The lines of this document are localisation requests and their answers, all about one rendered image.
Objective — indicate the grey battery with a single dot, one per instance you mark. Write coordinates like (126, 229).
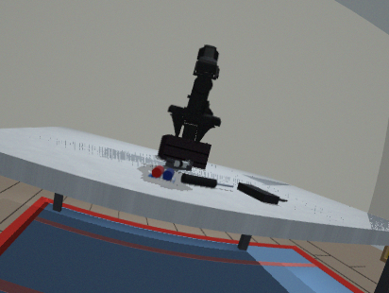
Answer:
(182, 164)

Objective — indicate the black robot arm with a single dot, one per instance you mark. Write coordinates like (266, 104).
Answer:
(206, 70)

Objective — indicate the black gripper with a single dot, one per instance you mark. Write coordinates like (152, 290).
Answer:
(196, 105)

